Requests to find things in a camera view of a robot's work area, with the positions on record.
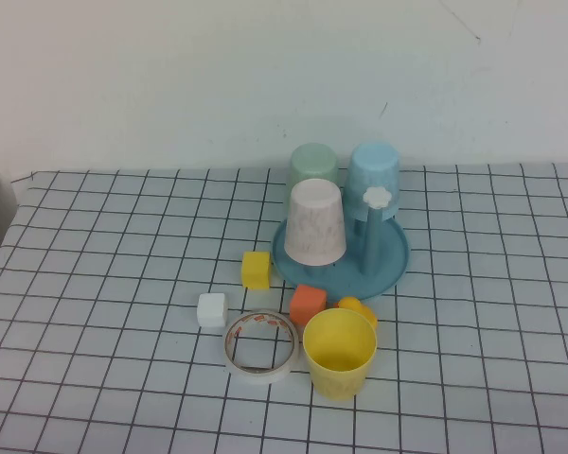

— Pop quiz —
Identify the yellow plastic cup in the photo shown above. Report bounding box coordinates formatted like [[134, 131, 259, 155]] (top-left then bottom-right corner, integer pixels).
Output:
[[302, 307, 378, 403]]

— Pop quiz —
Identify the pale pink plastic cup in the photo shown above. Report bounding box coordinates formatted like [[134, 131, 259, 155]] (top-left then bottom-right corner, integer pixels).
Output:
[[283, 179, 349, 267]]

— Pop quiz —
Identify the green plastic cup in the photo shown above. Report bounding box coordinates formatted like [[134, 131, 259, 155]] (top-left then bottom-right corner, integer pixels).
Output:
[[287, 143, 341, 198]]

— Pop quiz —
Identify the blue plastic cup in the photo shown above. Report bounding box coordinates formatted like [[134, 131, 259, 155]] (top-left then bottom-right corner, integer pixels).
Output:
[[343, 141, 402, 221]]

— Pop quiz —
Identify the blue cup stand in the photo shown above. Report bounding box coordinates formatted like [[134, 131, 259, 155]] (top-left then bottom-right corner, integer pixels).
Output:
[[270, 186, 412, 303]]

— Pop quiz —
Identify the yellow foam cube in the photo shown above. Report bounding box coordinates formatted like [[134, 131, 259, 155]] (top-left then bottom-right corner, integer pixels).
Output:
[[240, 251, 272, 289]]

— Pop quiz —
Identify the orange foam cube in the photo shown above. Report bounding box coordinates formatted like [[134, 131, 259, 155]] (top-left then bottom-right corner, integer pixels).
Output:
[[289, 284, 328, 327]]

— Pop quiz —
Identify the yellow rubber duck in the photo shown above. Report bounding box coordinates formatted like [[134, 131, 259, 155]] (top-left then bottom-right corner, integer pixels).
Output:
[[335, 296, 379, 332]]

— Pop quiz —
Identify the white foam cube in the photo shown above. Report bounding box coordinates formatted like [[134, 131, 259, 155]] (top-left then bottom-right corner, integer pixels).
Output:
[[197, 292, 229, 328]]

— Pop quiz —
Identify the white tape roll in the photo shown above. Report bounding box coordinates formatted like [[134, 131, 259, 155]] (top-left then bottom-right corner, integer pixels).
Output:
[[222, 310, 300, 385]]

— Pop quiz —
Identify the checkered white tablecloth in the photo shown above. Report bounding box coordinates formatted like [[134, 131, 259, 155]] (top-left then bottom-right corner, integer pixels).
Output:
[[0, 163, 568, 454]]

